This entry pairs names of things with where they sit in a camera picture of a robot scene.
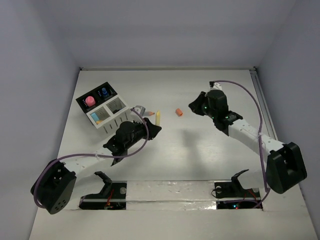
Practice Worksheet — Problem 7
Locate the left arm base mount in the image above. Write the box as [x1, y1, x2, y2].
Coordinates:
[78, 171, 127, 210]

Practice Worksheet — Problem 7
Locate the black highlighter blue cap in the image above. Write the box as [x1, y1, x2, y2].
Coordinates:
[101, 87, 109, 98]

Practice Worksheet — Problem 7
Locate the orange-tipped clear marker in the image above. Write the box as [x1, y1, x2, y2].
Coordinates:
[143, 111, 155, 117]

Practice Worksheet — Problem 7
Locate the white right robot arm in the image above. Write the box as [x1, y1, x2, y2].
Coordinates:
[188, 89, 307, 194]

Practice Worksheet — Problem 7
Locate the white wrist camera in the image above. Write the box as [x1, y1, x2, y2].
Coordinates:
[131, 105, 146, 117]
[209, 81, 222, 91]

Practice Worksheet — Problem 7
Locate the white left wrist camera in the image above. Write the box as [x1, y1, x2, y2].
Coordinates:
[131, 105, 146, 117]

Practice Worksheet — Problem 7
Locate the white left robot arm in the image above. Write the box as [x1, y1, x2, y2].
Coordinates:
[30, 117, 162, 215]

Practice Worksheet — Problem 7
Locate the light blue marker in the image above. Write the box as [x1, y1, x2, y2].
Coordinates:
[91, 113, 100, 122]

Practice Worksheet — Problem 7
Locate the orange marker cap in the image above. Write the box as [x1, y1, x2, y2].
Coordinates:
[175, 108, 183, 117]

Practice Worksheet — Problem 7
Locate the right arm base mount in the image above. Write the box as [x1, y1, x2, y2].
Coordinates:
[211, 169, 263, 210]

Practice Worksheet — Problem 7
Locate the pink-capped marker tube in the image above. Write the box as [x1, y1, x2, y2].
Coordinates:
[85, 95, 96, 108]

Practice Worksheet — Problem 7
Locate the yellow marker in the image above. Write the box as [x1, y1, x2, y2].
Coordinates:
[155, 110, 161, 126]

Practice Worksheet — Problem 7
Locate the black slotted organizer box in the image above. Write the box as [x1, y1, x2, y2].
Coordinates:
[76, 82, 118, 114]

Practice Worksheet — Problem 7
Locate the white slotted organizer box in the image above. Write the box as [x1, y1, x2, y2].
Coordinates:
[86, 94, 133, 138]

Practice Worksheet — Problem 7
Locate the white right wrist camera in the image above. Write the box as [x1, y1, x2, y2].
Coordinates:
[209, 81, 222, 91]

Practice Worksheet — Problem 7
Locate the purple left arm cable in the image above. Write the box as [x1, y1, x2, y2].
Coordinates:
[33, 108, 150, 208]

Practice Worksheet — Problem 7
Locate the aluminium rail at wall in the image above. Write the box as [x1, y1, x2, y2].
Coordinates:
[249, 68, 278, 140]

